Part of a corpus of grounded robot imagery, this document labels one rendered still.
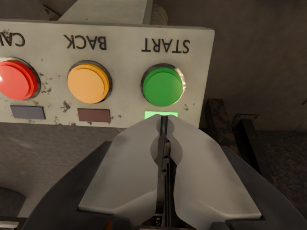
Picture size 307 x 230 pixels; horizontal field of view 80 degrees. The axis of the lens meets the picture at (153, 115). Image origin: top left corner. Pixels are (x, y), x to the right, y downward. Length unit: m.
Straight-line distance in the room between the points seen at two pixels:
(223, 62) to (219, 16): 0.21
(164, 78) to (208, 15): 0.65
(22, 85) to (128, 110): 0.11
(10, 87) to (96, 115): 0.09
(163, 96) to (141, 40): 0.06
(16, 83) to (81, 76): 0.07
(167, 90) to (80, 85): 0.09
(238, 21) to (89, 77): 0.73
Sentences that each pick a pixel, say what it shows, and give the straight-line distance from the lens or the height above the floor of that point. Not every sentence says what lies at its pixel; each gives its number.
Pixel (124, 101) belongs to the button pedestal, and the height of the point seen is 0.61.
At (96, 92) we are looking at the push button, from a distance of 0.19.
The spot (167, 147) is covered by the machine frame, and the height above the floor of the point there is 0.07.
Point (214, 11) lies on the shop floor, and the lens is 0.81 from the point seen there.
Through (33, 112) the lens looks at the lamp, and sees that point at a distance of 0.25.
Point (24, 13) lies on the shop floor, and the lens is 0.95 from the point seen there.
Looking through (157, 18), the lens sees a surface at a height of 0.13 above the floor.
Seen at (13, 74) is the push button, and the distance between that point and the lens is 0.23.
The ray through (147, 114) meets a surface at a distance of 0.20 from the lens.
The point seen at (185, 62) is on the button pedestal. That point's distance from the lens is 0.19.
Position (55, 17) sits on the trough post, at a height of 0.01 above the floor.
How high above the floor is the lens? 0.75
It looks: 42 degrees down
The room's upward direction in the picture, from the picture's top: 177 degrees counter-clockwise
